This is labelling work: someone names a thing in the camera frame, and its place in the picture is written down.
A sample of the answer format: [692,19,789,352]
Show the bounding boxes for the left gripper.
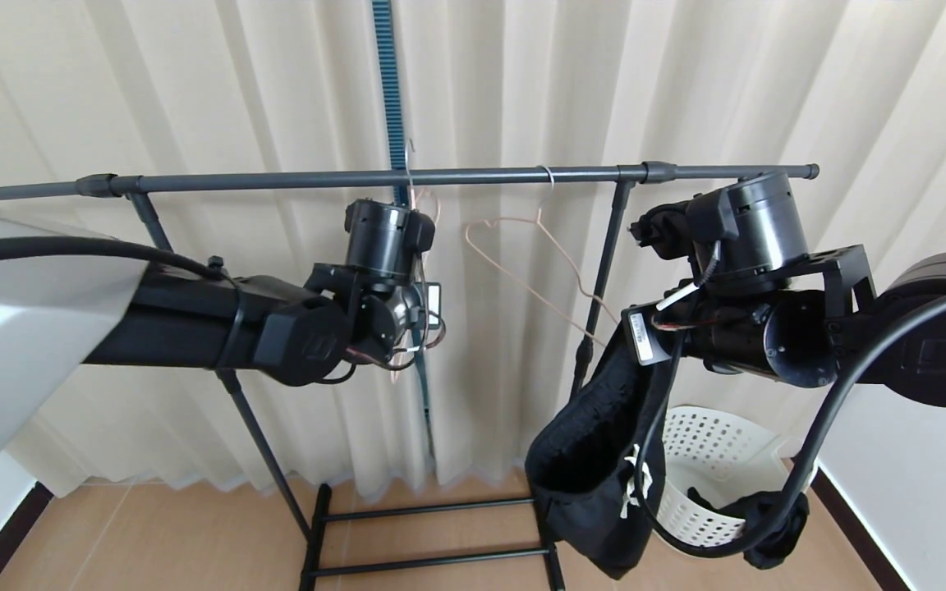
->
[358,282,446,355]

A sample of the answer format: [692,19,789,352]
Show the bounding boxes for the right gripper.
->
[622,289,839,389]

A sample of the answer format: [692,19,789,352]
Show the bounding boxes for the pink clothes hanger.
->
[465,167,618,346]
[393,140,443,388]

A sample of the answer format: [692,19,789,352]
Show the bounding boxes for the black t-shirt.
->
[687,488,811,570]

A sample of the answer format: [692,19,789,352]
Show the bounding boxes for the black shorts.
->
[525,316,683,581]

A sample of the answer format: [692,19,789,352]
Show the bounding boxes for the white laundry basket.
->
[654,405,811,549]

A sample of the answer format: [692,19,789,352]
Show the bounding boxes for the black clothes rack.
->
[0,162,820,591]

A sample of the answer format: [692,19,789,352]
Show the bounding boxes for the beige curtain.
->
[0,0,946,502]

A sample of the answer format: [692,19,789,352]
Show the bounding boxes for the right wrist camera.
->
[629,199,724,263]

